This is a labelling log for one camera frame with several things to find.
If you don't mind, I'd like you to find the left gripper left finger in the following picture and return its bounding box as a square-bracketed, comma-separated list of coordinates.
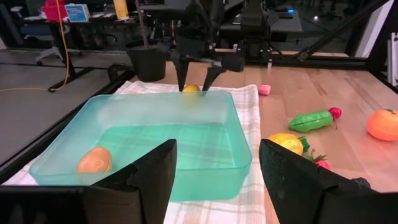
[83, 138, 178, 224]

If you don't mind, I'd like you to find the yellow hanging cable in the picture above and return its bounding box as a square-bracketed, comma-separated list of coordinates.
[0, 0, 71, 93]

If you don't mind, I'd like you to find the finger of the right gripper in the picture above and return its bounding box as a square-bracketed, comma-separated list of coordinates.
[201, 63, 225, 92]
[172, 52, 191, 93]

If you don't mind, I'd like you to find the green toy cucumber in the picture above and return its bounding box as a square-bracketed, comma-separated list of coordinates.
[288, 110, 334, 133]

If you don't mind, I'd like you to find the pink toy peach piece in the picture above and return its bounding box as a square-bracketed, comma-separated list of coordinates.
[257, 84, 272, 96]

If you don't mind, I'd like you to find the yellow toy bell pepper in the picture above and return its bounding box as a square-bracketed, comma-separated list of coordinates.
[268, 133, 311, 156]

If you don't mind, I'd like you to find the blue and white box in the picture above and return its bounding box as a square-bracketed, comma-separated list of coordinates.
[64, 3, 91, 23]

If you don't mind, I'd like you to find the small red toy cherry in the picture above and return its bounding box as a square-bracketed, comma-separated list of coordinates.
[328, 106, 343, 121]

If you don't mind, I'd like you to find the tan toy potato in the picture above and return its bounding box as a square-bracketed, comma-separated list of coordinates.
[76, 146, 113, 174]

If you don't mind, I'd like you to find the dark toy blackberry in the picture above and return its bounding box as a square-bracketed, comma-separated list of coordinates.
[350, 177, 372, 190]

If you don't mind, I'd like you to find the grey office chair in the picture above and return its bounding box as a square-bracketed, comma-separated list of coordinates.
[11, 6, 85, 66]

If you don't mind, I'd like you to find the black plant pot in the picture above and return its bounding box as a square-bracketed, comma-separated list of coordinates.
[124, 39, 169, 83]

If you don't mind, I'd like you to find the black desk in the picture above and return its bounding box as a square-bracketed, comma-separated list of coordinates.
[23, 17, 137, 93]

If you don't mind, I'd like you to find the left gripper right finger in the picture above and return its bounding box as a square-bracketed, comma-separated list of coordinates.
[259, 138, 398, 224]

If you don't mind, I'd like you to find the red plastic bin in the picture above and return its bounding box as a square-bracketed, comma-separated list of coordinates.
[41, 0, 68, 22]

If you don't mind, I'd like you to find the black metal table frame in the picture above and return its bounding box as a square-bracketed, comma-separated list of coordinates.
[0, 0, 398, 184]

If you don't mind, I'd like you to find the red toy strawberry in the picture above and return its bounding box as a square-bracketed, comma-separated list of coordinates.
[303, 148, 332, 171]

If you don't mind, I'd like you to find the white plaid cloth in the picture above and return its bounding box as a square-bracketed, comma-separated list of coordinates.
[1, 80, 267, 224]

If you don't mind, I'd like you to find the yellow cylinder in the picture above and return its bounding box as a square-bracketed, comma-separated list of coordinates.
[113, 0, 130, 20]

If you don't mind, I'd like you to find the orange toy fruit with stem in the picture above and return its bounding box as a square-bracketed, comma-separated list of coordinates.
[366, 108, 398, 142]

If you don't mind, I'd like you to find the teal translucent plastic container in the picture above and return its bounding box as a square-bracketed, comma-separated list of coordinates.
[29, 90, 253, 202]

